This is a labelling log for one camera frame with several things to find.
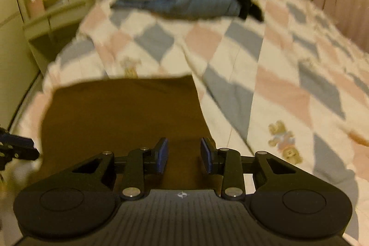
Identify cream vanity dresser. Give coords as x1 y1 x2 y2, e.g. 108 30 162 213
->
9 0 101 74

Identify brown garment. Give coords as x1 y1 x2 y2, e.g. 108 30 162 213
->
39 75 228 192

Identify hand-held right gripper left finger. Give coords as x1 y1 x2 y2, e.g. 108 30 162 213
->
72 137 169 200

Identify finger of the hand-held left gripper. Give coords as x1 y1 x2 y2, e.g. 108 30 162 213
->
0 127 40 161

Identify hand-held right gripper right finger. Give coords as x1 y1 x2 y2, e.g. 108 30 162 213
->
200 136 289 200

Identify checkered bear print blanket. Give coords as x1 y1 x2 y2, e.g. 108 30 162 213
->
9 0 369 236

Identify blue garment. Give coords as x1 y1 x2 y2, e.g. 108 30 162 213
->
111 0 241 20

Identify pink container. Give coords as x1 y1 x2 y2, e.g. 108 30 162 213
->
27 0 44 18

